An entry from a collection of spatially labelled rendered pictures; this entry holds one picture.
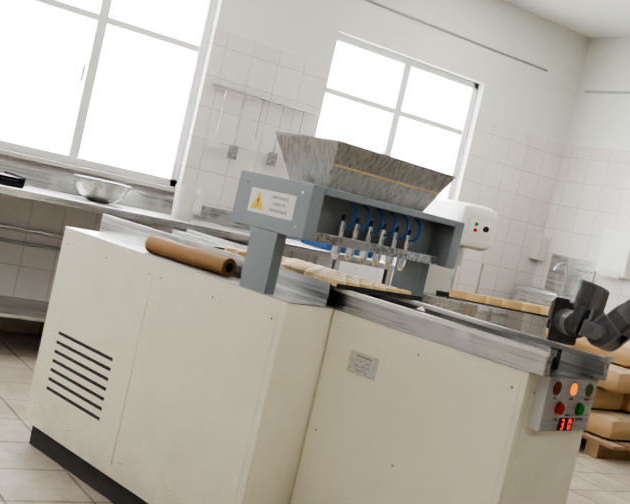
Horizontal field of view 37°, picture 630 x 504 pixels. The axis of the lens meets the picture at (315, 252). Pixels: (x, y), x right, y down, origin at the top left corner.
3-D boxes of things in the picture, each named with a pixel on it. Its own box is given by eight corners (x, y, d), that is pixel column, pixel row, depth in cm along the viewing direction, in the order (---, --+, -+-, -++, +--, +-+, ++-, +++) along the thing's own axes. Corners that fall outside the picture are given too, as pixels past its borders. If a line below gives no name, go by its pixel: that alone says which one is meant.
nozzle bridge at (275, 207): (216, 277, 290) (240, 169, 288) (371, 299, 341) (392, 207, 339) (287, 301, 266) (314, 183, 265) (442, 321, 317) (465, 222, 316)
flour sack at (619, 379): (616, 394, 585) (621, 371, 585) (561, 376, 618) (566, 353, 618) (677, 400, 631) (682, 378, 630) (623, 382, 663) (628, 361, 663)
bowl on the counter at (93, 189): (79, 199, 518) (84, 177, 517) (61, 193, 545) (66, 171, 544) (135, 210, 536) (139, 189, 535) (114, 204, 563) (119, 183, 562)
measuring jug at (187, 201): (192, 223, 545) (200, 189, 544) (164, 216, 550) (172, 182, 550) (202, 224, 559) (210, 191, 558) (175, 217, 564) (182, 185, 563)
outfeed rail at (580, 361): (169, 243, 392) (172, 227, 391) (175, 244, 394) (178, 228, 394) (602, 380, 249) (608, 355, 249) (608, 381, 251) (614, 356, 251)
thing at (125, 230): (98, 231, 368) (102, 213, 367) (100, 232, 368) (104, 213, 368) (324, 306, 277) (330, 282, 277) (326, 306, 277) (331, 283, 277)
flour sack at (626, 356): (540, 342, 659) (545, 321, 658) (575, 347, 686) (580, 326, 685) (630, 370, 604) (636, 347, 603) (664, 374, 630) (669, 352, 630)
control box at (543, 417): (526, 427, 235) (539, 373, 235) (575, 427, 252) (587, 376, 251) (538, 432, 233) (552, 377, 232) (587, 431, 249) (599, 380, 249)
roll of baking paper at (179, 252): (143, 251, 324) (146, 234, 324) (156, 253, 329) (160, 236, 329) (220, 276, 298) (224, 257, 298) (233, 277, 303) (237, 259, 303)
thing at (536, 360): (109, 233, 371) (113, 216, 371) (116, 234, 373) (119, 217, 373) (544, 376, 229) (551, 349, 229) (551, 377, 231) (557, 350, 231)
